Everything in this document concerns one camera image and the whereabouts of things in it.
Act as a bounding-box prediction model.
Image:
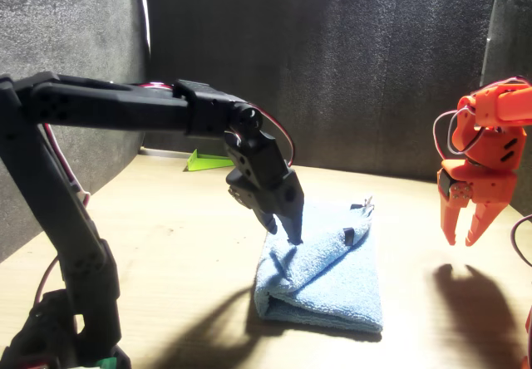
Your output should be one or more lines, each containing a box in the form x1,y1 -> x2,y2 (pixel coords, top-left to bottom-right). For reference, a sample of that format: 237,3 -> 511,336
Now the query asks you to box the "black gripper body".
224,130 -> 292,212

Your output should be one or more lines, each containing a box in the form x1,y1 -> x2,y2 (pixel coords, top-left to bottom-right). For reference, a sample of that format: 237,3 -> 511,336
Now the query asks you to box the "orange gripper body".
436,160 -> 516,206

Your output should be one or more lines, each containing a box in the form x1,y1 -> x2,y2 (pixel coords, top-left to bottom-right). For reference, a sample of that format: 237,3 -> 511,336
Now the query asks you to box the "light blue towel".
254,196 -> 384,333

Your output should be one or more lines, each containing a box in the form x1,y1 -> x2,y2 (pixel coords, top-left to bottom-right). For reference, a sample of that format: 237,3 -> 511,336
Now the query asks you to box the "lime green plastic wedge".
185,148 -> 236,174

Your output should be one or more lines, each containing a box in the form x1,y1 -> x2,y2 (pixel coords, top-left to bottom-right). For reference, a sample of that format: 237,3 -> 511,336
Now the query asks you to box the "black arm wrist servo cable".
136,80 -> 297,169

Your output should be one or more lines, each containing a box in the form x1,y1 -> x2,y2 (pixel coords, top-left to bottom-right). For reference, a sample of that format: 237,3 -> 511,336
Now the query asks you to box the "orange arm base servo cable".
510,214 -> 532,268

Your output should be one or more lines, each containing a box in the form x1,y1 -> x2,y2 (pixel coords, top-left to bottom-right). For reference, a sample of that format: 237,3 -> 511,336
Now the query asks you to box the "orange arm wrist servo cable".
431,106 -> 488,156

